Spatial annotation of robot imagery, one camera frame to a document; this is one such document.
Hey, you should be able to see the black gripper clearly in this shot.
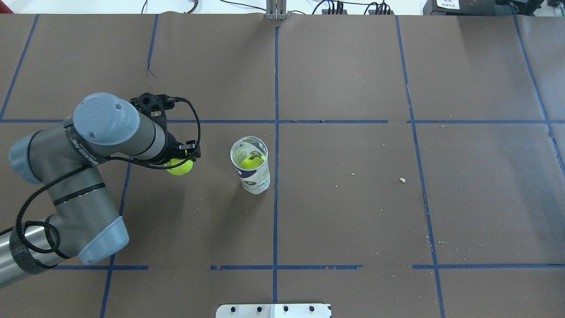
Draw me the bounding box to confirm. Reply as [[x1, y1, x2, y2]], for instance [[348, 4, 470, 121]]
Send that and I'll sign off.
[[158, 131, 201, 165]]

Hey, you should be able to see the yellow tennis ball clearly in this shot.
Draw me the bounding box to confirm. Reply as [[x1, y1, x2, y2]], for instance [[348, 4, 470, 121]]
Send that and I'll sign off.
[[164, 159, 194, 176]]

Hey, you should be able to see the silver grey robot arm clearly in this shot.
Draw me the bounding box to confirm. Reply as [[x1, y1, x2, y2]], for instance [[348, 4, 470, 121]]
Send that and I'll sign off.
[[1, 92, 200, 287]]

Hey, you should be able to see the clear tennis ball can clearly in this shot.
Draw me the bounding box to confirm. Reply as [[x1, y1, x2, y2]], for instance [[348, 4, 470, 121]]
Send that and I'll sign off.
[[230, 136, 271, 195]]

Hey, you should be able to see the tennis ball inside can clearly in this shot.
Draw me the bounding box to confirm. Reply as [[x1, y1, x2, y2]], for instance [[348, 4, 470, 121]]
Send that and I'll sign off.
[[240, 151, 266, 170]]

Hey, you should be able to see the black computer box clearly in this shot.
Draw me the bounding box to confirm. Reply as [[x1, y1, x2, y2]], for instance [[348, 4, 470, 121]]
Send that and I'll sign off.
[[422, 0, 514, 16]]

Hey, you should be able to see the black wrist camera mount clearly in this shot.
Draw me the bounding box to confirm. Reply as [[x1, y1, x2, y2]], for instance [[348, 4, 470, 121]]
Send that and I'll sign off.
[[129, 93, 175, 131]]

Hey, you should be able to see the aluminium frame post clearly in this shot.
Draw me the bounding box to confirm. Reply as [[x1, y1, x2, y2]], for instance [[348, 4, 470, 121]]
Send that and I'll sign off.
[[265, 0, 288, 20]]

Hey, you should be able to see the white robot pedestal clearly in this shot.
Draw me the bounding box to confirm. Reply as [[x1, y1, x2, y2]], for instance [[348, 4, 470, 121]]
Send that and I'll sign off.
[[215, 303, 332, 318]]

